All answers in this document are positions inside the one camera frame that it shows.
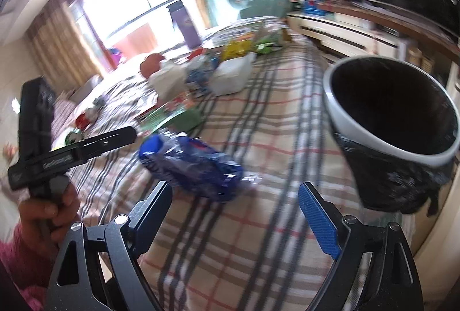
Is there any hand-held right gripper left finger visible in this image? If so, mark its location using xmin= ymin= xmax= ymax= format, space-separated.
xmin=43 ymin=181 xmax=174 ymax=311

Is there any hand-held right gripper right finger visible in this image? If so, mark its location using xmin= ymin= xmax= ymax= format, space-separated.
xmin=298 ymin=182 xmax=425 ymax=311

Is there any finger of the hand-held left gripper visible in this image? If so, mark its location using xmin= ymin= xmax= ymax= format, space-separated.
xmin=74 ymin=126 xmax=138 ymax=162

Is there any white tissue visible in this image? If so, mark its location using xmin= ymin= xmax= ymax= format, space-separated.
xmin=149 ymin=59 xmax=189 ymax=101
xmin=210 ymin=52 xmax=256 ymax=95

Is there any white bin with black liner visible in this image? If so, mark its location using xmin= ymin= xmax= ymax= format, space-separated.
xmin=322 ymin=57 xmax=460 ymax=214

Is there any yellow snack packet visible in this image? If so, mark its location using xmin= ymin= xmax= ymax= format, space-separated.
xmin=221 ymin=40 xmax=254 ymax=60

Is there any person's left forearm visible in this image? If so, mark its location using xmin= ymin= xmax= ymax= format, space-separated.
xmin=0 ymin=225 xmax=60 ymax=311

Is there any person's left hand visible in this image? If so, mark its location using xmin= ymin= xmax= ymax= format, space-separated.
xmin=18 ymin=183 xmax=81 ymax=254

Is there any red white small toy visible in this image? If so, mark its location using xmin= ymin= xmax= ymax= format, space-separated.
xmin=75 ymin=106 xmax=99 ymax=128

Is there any pink purple cloth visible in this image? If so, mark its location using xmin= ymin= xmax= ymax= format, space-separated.
xmin=106 ymin=47 xmax=123 ymax=69

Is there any purple tumbler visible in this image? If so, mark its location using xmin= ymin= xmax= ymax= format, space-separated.
xmin=166 ymin=0 xmax=202 ymax=47

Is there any children's picture book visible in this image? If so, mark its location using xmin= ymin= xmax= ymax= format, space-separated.
xmin=201 ymin=19 xmax=281 ymax=47

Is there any white television cabinet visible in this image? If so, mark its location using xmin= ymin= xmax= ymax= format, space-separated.
xmin=287 ymin=0 xmax=460 ymax=107

